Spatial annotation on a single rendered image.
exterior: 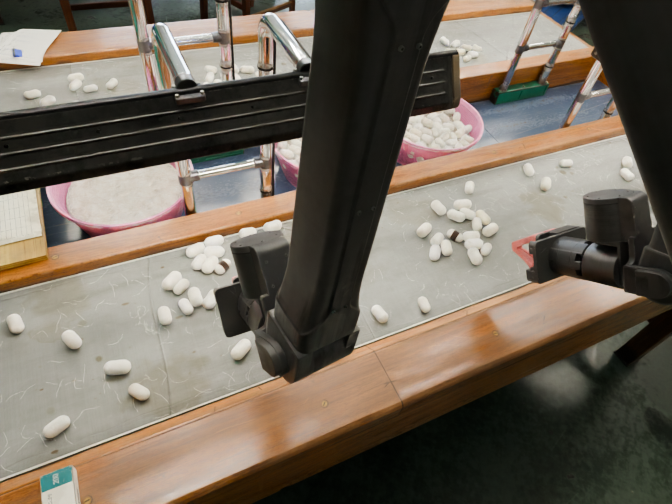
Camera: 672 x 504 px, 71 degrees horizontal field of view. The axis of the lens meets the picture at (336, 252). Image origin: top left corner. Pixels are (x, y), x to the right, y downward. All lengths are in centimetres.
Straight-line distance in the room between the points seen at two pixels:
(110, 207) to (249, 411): 51
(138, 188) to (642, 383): 172
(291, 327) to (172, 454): 34
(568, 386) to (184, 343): 137
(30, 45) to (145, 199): 61
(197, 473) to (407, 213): 62
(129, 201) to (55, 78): 48
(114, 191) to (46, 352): 35
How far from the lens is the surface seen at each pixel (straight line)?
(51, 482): 71
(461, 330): 82
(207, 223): 90
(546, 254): 76
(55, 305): 88
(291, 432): 69
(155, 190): 103
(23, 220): 97
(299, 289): 38
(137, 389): 75
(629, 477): 181
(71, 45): 147
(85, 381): 80
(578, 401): 183
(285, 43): 67
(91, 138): 59
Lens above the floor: 142
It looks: 50 degrees down
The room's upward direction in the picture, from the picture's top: 10 degrees clockwise
